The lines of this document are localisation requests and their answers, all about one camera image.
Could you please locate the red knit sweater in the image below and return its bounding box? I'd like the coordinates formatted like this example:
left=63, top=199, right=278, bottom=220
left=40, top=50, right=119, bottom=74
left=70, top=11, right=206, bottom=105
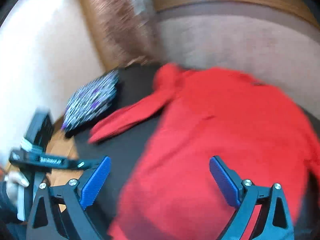
left=89, top=63, right=319, bottom=239

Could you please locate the left forearm dark jacket sleeve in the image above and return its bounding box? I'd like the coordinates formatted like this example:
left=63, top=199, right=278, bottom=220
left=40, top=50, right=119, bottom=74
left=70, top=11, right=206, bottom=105
left=1, top=181, right=27, bottom=240

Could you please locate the person's left hand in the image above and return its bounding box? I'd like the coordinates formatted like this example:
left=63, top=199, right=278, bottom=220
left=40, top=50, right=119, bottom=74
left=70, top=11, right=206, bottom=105
left=4, top=171, right=29, bottom=207

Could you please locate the brown patterned left curtain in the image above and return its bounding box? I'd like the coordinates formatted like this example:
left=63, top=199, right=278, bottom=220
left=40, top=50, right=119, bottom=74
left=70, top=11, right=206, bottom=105
left=79, top=0, right=161, bottom=70

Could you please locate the leopard print purple garment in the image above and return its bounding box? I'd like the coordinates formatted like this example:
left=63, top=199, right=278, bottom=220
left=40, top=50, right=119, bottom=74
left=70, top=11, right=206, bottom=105
left=62, top=70, right=119, bottom=133

